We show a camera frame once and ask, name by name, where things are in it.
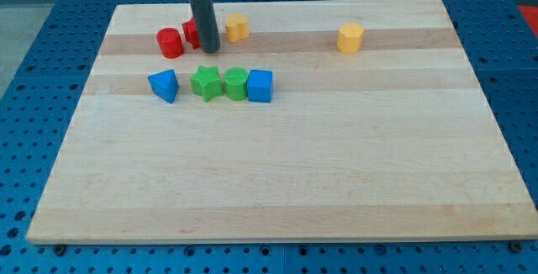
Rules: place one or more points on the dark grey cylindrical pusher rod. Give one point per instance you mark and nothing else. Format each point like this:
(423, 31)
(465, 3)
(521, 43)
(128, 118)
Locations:
(206, 24)

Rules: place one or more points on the red star block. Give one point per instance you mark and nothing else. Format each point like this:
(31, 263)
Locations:
(191, 34)

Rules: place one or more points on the green star block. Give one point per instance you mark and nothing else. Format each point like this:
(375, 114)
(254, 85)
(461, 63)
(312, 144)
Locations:
(206, 82)

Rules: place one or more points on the yellow heart block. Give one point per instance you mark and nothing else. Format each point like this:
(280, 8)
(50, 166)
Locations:
(237, 27)

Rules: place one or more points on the red cylinder block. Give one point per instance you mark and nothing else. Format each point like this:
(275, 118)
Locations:
(170, 43)

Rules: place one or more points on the green cylinder block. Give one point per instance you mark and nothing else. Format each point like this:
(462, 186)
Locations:
(235, 83)

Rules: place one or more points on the blue triangle block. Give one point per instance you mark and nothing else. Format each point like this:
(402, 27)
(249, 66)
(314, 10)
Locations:
(164, 85)

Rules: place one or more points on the blue cube block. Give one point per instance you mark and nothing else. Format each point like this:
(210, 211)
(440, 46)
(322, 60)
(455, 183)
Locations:
(260, 86)

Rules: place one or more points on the yellow hexagon block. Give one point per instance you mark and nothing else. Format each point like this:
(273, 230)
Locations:
(350, 38)

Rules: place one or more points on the light wooden board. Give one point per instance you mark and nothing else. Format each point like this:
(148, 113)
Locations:
(395, 142)

